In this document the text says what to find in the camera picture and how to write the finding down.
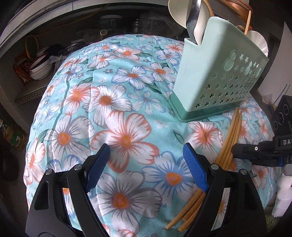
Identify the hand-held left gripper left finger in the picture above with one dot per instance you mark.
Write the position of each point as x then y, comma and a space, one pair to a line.
98, 168

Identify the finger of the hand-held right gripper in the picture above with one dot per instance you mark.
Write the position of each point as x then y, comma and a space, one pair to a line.
251, 150

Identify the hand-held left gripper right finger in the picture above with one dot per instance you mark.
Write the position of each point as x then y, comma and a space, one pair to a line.
196, 168

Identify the bundle of bamboo chopsticks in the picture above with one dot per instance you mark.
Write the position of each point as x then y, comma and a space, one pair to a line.
225, 155

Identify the white scalloped rice paddle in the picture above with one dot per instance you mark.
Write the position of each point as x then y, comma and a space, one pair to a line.
257, 41

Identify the green star-cut utensil holder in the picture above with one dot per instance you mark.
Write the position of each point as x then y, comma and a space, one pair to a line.
205, 79

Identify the metal spoon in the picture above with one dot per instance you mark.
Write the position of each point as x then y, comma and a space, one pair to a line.
194, 20

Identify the white plastic ladle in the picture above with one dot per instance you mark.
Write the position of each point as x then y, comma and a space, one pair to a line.
178, 13

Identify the person's right hand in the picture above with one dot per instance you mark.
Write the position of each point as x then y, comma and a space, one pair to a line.
284, 191

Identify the floral blue blanket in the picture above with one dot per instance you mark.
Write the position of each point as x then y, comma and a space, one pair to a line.
114, 114

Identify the cooking oil bottle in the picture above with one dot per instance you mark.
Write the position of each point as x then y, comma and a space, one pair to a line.
12, 135

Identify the stack of white bowls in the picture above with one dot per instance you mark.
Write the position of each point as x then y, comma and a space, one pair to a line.
41, 68

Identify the copper pot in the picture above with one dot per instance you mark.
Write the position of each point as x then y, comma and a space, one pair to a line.
237, 5

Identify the grey concrete counter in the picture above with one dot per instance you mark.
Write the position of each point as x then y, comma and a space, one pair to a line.
45, 20

